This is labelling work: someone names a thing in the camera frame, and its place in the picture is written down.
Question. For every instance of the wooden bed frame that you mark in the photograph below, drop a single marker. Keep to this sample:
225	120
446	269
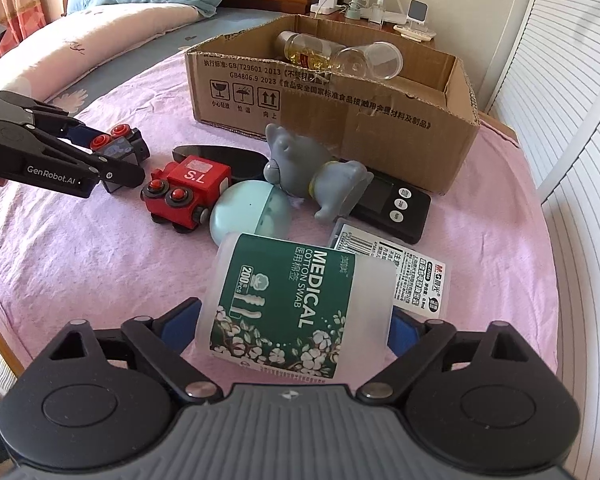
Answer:
0	345

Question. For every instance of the white louvered closet door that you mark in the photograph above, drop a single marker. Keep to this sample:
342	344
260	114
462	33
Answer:
555	60
590	285

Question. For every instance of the white desk clock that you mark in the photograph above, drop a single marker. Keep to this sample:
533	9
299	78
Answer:
414	12

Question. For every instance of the wooden nightstand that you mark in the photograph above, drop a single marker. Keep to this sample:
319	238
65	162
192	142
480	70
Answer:
420	42

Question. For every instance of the grey elephant toy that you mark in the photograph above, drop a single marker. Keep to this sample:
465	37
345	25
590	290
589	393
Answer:
290	152

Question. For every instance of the pink blanket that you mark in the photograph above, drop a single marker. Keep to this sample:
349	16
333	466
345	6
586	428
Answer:
80	260

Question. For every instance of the cardboard box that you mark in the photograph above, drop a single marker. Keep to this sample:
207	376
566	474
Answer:
330	125

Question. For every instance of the black glasses case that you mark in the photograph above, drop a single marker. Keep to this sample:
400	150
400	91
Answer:
220	155

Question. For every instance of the cream pillow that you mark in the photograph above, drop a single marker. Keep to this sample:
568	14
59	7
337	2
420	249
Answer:
80	30

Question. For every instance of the mint green round case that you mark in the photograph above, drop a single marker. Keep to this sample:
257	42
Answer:
240	210

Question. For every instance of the clear spray bottle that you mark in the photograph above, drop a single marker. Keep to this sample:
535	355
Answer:
376	10

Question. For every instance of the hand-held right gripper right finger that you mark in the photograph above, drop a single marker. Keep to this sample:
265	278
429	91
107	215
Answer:
402	332

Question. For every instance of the clear pen refill box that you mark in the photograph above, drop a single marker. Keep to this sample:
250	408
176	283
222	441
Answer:
415	280

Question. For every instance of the white router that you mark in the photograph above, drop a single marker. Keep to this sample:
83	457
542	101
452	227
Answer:
395	16

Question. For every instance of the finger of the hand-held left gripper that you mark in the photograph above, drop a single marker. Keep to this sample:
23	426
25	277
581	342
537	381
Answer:
115	172
84	135

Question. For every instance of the black digital timer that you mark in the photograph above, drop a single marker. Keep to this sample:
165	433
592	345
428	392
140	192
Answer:
395	210

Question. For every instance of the red toy train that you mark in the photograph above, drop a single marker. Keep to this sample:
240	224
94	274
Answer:
190	185

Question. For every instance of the clear plastic jar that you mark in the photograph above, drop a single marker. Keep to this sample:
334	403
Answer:
375	60

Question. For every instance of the green label cotton swab container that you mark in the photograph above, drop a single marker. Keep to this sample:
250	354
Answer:
280	305

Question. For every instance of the white charger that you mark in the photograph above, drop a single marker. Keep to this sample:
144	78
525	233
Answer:
329	0

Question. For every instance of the grey toy train car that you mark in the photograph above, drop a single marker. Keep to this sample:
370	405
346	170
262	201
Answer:
122	147

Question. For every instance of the white power strip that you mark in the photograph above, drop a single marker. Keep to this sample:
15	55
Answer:
325	10

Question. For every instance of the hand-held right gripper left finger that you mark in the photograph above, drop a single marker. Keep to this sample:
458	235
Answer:
182	322

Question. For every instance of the capsule bottle with gold cap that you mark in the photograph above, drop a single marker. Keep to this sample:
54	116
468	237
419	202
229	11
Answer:
305	52

